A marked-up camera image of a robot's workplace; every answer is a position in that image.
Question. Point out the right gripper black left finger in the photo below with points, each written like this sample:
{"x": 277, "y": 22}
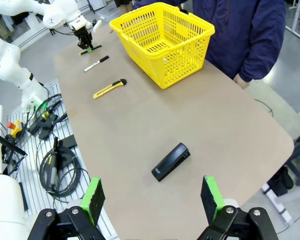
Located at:
{"x": 92, "y": 200}

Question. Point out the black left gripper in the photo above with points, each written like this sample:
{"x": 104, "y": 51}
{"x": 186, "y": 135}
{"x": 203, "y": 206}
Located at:
{"x": 82, "y": 35}

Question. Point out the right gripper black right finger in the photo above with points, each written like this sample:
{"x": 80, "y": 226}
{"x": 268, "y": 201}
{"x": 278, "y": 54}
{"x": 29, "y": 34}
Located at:
{"x": 211, "y": 200}

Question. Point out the black highlighter pen yellow tip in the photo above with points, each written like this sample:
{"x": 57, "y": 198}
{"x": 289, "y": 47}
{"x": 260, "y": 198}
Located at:
{"x": 97, "y": 47}

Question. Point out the white marker black cap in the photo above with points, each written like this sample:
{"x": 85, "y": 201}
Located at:
{"x": 95, "y": 65}

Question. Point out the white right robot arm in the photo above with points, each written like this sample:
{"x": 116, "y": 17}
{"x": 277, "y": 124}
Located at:
{"x": 5, "y": 207}

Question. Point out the person's left forearm dark sleeve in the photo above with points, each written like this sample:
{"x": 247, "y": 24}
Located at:
{"x": 260, "y": 62}

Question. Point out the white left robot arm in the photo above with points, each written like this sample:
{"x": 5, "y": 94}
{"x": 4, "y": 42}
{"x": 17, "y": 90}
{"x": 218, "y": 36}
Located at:
{"x": 10, "y": 65}

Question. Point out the yellow plastic shopping basket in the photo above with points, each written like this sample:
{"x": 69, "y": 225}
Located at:
{"x": 140, "y": 53}

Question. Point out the person in dark hooded jacket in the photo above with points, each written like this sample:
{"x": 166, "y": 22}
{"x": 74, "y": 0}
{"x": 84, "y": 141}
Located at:
{"x": 240, "y": 30}

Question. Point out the person's left hand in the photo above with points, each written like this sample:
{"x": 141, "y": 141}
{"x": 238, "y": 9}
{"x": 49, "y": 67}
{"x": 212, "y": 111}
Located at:
{"x": 241, "y": 82}

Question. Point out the yellow utility knife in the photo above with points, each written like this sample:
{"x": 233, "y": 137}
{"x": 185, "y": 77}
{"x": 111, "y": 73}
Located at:
{"x": 107, "y": 90}

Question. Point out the black stapler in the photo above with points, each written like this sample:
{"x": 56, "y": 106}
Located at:
{"x": 168, "y": 162}

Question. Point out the white table leg foot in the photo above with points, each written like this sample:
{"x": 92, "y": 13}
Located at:
{"x": 275, "y": 200}

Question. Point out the ribbed grey base platform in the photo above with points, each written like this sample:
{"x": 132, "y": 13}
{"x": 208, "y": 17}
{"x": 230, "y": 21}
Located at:
{"x": 31, "y": 180}

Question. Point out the black folded stand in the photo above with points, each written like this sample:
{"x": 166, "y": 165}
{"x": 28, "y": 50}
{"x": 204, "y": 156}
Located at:
{"x": 8, "y": 145}

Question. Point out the yellow emergency stop box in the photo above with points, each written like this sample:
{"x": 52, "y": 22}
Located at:
{"x": 15, "y": 128}

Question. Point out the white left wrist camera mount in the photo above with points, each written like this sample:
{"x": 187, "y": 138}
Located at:
{"x": 97, "y": 25}

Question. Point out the white desk leg frame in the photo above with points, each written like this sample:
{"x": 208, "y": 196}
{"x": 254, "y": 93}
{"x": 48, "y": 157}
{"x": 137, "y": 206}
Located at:
{"x": 293, "y": 27}

